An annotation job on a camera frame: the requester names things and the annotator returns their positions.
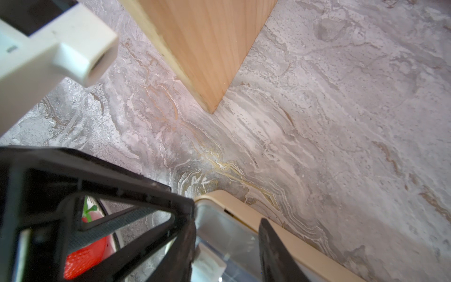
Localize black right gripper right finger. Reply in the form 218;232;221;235
258;219;310;282

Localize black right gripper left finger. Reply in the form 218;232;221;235
147;219;196;282

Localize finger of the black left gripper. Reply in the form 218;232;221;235
1;146;194;282

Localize cream plastic wrap dispenser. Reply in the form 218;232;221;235
191;190;361;282

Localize glass plate of strawberries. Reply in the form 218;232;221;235
81;196;124;262

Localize red strawberry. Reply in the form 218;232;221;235
63;237;107;280

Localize wooden shelf unit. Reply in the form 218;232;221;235
121;1;276;114

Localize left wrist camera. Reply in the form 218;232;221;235
1;1;119;134

